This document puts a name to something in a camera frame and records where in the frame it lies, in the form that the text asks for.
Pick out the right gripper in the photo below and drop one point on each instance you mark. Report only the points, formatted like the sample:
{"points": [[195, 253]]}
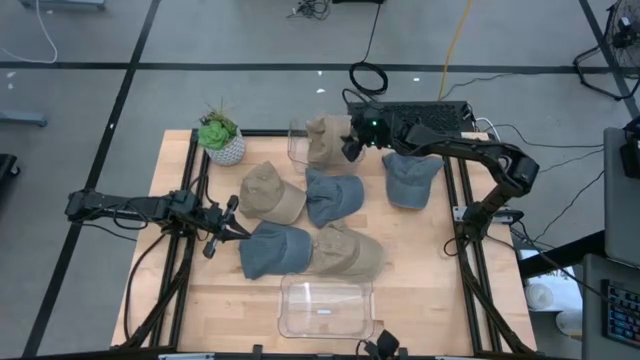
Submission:
{"points": [[375, 132]]}

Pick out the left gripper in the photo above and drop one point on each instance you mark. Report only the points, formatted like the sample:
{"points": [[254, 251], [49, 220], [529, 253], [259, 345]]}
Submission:
{"points": [[217, 220]]}

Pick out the tan baseball cap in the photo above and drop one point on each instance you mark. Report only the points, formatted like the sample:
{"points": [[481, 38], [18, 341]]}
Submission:
{"points": [[270, 195], [345, 252], [325, 142]]}

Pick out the blue-grey baseball cap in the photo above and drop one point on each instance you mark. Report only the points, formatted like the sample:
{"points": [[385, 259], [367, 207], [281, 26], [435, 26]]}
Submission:
{"points": [[332, 197], [275, 250], [410, 180]]}

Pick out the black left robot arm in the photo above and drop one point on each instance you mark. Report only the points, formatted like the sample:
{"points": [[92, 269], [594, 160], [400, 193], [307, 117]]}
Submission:
{"points": [[100, 205]]}

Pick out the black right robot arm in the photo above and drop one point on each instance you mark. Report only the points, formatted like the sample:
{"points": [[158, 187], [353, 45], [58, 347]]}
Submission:
{"points": [[515, 170]]}

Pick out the clear plastic bin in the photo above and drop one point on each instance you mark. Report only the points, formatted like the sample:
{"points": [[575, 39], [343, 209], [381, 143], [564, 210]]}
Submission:
{"points": [[325, 310], [296, 150]]}

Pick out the black perforated computer case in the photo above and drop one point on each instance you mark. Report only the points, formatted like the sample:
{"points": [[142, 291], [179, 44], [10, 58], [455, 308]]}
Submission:
{"points": [[440, 115]]}

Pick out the succulent in white pot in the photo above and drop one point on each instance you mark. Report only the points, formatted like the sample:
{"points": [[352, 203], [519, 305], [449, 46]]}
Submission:
{"points": [[215, 135]]}

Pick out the small black clamp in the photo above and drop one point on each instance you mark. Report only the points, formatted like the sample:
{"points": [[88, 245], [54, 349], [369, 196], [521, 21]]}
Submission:
{"points": [[257, 351]]}

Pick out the small black device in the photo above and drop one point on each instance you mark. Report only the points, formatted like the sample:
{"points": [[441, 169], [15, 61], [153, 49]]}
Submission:
{"points": [[386, 344]]}

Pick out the black rounded object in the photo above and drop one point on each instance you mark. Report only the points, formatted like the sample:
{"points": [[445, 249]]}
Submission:
{"points": [[7, 170]]}

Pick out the black floor beam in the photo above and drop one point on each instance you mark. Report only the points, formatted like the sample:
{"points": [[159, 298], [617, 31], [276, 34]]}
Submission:
{"points": [[560, 255]]}

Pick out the grey metal floor bar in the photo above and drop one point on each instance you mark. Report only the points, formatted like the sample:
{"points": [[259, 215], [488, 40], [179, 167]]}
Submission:
{"points": [[22, 119]]}

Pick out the white paper roll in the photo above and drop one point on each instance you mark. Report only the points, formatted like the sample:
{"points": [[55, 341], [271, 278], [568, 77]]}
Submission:
{"points": [[570, 322], [539, 296]]}

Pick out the black desk device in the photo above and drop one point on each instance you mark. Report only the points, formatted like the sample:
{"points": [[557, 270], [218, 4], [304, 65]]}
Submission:
{"points": [[631, 155]]}

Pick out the grey desk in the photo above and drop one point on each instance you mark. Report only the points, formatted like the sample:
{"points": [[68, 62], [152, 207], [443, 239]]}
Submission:
{"points": [[622, 210]]}

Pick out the grey furniture base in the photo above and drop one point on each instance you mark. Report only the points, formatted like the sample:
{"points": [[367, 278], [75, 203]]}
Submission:
{"points": [[62, 4]]}

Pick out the grey cabinet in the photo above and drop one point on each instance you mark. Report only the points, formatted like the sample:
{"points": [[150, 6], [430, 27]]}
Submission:
{"points": [[592, 310]]}

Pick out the black standing fan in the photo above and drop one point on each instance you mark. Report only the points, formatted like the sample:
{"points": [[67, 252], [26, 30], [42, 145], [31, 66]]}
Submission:
{"points": [[625, 25]]}

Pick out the black keypad console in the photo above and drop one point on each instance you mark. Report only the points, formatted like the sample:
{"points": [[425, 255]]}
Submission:
{"points": [[622, 312]]}

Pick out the black aluminium table frame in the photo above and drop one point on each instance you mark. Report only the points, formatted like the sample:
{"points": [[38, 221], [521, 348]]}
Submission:
{"points": [[265, 133]]}

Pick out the silver bracket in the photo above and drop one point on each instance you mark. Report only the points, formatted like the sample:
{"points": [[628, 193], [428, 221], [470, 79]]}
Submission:
{"points": [[452, 358], [185, 356]]}

